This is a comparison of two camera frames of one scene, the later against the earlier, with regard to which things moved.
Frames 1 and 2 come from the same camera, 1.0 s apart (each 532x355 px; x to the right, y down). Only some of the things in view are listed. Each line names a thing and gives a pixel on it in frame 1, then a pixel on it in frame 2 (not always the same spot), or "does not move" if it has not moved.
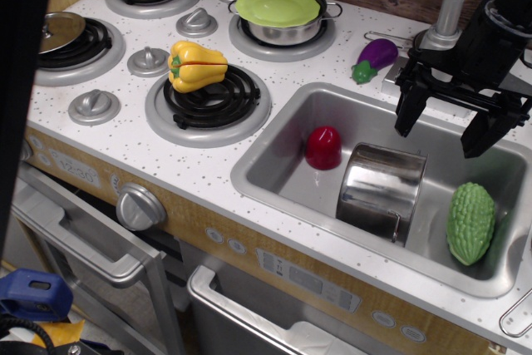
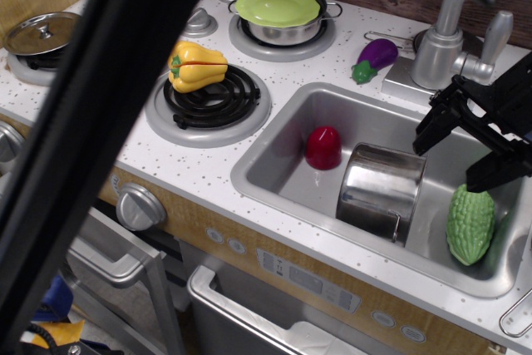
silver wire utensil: [389, 35] does not move
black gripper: [485, 65] to [505, 108]
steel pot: [379, 189] does not move
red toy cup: [323, 149] does not move
